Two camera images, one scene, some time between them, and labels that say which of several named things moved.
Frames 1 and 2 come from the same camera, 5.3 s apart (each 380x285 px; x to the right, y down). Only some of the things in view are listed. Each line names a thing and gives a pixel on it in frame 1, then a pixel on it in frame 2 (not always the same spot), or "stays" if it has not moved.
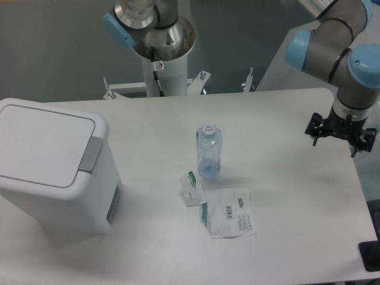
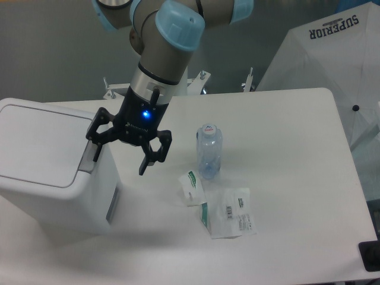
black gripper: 351,129 → 137,121
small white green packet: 192,190 stays
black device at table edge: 370,254 stays
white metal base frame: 195,86 stays
